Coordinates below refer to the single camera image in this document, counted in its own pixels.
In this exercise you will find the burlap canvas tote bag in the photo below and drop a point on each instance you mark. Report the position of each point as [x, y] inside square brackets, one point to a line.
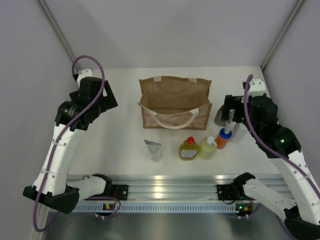
[175, 103]

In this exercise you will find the perforated grey cable duct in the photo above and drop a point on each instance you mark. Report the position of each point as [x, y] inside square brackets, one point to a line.
[126, 207]

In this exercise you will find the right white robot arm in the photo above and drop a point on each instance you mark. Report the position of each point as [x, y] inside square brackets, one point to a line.
[301, 213]

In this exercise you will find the beige pump dispenser bottle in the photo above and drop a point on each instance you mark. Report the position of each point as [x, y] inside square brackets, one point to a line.
[223, 122]

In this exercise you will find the silver squeeze tube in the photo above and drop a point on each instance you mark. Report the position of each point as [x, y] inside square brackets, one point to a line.
[154, 149]

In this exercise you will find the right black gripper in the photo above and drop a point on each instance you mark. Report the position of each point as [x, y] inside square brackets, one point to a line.
[232, 103]

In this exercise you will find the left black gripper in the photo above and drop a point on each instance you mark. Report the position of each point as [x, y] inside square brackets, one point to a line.
[109, 101]

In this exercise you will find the yellow bottle red cap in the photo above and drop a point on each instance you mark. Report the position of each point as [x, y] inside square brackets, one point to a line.
[189, 149]

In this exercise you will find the pale green lotion bottle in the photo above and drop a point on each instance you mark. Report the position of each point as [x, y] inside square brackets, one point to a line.
[207, 147]

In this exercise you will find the aluminium mounting rail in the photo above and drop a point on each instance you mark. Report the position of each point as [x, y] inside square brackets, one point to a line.
[172, 188]

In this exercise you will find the orange bottle blue cap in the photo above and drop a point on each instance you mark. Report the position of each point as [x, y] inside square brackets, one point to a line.
[223, 137]

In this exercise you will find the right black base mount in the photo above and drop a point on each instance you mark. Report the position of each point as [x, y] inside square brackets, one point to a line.
[226, 192]

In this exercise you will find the white tube black cap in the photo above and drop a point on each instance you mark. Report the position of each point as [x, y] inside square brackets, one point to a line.
[237, 133]

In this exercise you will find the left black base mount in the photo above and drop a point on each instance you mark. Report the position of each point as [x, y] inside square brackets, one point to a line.
[120, 192]

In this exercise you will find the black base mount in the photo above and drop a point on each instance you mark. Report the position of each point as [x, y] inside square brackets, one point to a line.
[120, 192]
[226, 192]

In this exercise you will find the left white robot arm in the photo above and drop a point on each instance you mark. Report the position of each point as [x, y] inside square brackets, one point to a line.
[51, 187]

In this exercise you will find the right aluminium frame post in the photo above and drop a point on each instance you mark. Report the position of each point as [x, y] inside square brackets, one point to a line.
[282, 33]

